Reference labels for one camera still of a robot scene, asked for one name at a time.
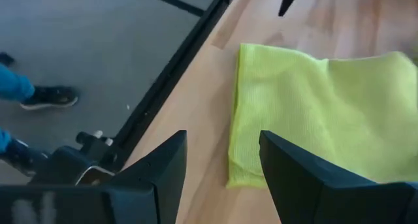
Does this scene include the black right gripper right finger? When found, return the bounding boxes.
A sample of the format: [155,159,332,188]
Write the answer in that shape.
[259,130,418,224]

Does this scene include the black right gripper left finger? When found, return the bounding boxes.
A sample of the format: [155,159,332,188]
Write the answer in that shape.
[0,129,187,224]

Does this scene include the lime green microfiber towel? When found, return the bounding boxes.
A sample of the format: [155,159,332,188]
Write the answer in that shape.
[225,43,418,189]

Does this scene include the black clamp bracket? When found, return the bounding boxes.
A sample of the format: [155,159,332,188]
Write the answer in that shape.
[29,129,116,186]

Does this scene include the black aluminium table frame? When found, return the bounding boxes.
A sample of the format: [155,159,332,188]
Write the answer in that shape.
[110,0,241,172]

